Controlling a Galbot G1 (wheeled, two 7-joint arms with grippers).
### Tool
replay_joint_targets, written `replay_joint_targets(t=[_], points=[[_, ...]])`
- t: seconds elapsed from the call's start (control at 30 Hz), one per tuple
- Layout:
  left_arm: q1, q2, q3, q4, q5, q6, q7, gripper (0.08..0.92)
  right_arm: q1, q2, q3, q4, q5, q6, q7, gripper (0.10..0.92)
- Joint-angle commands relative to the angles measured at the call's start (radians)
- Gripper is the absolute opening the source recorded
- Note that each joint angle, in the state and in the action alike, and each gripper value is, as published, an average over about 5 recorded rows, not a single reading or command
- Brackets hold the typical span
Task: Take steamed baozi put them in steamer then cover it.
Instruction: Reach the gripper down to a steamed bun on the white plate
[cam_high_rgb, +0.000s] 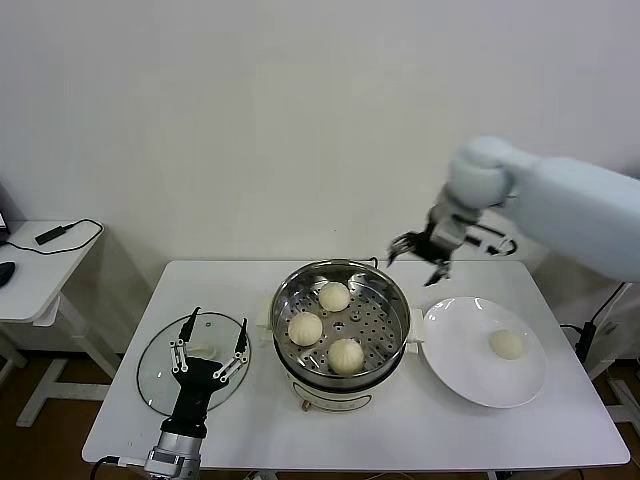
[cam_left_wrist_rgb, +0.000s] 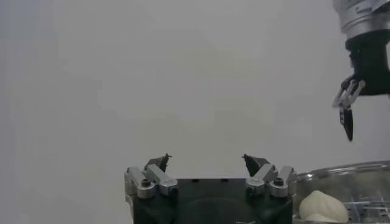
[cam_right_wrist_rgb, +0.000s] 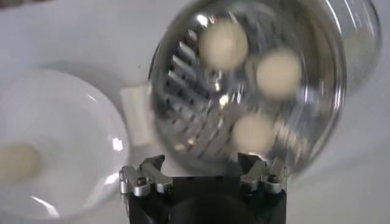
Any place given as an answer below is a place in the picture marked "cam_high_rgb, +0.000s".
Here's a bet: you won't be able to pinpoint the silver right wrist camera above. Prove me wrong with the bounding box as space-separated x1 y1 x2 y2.
430 214 517 257

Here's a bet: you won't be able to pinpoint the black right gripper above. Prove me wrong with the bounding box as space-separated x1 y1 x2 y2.
387 230 454 288

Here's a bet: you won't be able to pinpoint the white side desk with mouse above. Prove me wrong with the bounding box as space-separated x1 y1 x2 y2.
0 219 126 427

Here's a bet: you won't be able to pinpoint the white steamed baozi bun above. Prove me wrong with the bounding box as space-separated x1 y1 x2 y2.
287 311 324 348
327 338 366 377
488 329 525 361
319 281 352 313

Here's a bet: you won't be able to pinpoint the white electric cooker pot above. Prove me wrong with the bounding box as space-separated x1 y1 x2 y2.
273 344 401 414

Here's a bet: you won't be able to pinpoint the black power strip cable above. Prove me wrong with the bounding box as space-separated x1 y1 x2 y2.
559 292 621 357

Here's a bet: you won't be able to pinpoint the black power adapter with cable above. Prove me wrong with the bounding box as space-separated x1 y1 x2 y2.
5 217 105 257

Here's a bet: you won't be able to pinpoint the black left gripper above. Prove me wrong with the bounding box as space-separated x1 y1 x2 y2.
159 306 249 440

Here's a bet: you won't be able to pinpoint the white round plate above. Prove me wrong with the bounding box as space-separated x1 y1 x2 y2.
422 296 549 409

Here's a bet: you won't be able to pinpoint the glass lid white handle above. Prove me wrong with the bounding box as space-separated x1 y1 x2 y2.
137 310 253 416

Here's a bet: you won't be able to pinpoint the steel steamer basket white handles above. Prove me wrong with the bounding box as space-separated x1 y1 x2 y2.
255 258 426 377

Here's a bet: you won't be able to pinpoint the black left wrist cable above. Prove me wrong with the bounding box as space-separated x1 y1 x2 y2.
88 454 147 480

